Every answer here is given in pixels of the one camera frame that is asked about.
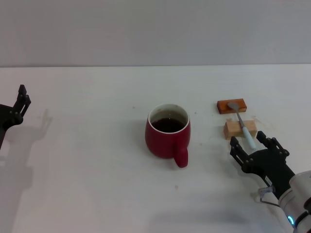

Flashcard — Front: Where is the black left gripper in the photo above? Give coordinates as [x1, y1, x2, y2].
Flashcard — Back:
[0, 84, 32, 149]

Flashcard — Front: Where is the spoon with light blue handle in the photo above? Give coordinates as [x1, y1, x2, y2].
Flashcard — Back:
[227, 101, 257, 150]

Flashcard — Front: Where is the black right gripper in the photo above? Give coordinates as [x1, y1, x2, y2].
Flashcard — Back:
[229, 131, 296, 198]

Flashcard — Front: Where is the grey gripper cable with connector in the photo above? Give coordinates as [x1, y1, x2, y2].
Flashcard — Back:
[257, 184, 282, 207]

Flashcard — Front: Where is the red ceramic cup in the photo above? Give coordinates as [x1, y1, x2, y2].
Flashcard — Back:
[145, 103, 191, 168]

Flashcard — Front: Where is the light wooden block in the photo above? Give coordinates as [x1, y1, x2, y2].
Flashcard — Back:
[223, 119, 258, 140]

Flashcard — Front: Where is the orange-brown wooden block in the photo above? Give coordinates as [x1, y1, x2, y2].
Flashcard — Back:
[216, 98, 248, 115]

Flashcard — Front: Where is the dark coffee liquid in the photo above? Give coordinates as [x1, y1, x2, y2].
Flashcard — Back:
[151, 117, 186, 133]

